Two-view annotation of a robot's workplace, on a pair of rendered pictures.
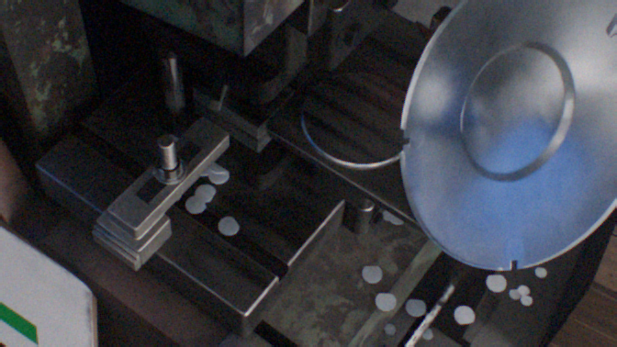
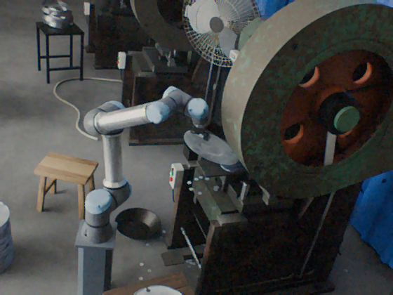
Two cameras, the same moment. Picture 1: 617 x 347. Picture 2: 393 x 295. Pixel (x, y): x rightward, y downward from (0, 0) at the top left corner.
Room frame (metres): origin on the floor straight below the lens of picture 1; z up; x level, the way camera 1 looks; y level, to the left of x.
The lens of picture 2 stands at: (1.44, -1.72, 1.96)
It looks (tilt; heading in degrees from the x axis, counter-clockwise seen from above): 31 degrees down; 123
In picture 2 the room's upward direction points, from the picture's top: 10 degrees clockwise
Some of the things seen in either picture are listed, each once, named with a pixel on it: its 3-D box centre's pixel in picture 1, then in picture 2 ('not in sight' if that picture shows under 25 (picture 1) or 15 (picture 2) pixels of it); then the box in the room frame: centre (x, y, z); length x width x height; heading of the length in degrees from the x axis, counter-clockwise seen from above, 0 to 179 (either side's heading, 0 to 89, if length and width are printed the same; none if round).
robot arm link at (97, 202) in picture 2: not in sight; (99, 206); (0.23, -0.64, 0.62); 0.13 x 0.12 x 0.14; 100
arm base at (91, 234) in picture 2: not in sight; (97, 225); (0.23, -0.65, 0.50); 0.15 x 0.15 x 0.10
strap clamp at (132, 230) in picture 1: (163, 175); not in sight; (0.49, 0.15, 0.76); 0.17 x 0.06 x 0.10; 148
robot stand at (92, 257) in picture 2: not in sight; (95, 265); (0.23, -0.65, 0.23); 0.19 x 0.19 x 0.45; 42
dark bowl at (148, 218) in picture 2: not in sight; (137, 226); (0.02, -0.12, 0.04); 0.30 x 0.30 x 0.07
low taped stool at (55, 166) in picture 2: not in sight; (67, 186); (-0.47, -0.30, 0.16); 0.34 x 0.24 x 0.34; 30
